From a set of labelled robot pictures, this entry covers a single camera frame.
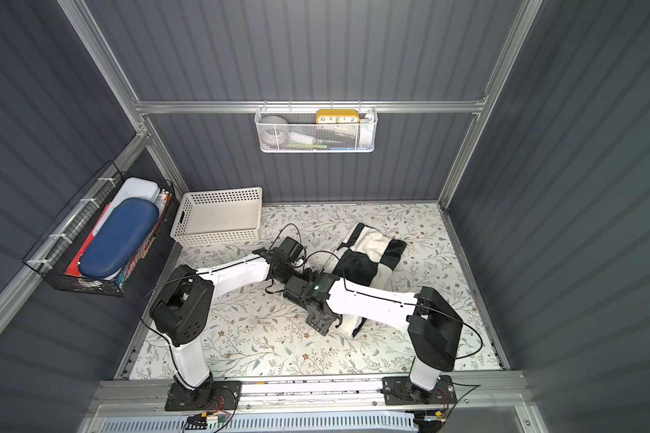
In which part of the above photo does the black white checkered pillowcase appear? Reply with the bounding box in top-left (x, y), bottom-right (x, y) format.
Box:
top-left (324, 223), bottom-right (415, 338)

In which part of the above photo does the white perforated plastic basket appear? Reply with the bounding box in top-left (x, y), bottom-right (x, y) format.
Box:
top-left (171, 187), bottom-right (263, 248)

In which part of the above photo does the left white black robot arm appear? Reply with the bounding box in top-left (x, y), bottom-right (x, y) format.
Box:
top-left (148, 248), bottom-right (303, 391)

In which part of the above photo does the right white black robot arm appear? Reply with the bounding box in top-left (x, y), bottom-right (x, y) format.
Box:
top-left (283, 272), bottom-right (464, 393)

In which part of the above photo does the white tape roll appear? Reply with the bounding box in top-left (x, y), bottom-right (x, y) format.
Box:
top-left (257, 115), bottom-right (289, 148)

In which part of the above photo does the floral table cloth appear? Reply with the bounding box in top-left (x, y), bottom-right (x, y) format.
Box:
top-left (128, 202), bottom-right (504, 380)

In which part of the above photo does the yellow clock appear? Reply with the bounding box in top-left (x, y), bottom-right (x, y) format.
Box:
top-left (315, 108), bottom-right (360, 126)

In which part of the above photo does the blue oval case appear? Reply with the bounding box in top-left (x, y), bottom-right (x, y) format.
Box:
top-left (79, 198), bottom-right (159, 279)

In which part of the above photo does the white plastic box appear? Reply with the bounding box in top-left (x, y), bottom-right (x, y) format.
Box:
top-left (90, 177), bottom-right (160, 236)

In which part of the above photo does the red flat folder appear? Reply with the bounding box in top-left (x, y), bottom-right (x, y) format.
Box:
top-left (65, 204), bottom-right (110, 278)

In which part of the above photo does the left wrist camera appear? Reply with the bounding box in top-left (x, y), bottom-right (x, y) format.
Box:
top-left (276, 236), bottom-right (303, 263)

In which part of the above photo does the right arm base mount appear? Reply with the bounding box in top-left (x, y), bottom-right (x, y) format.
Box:
top-left (380, 375), bottom-right (458, 407)

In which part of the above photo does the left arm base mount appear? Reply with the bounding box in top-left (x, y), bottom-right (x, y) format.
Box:
top-left (164, 381), bottom-right (242, 412)

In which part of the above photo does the white wire wall basket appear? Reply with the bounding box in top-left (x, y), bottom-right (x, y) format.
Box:
top-left (255, 106), bottom-right (378, 153)

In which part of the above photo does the black wire side basket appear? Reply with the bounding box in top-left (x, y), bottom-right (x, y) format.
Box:
top-left (23, 161), bottom-right (175, 297)

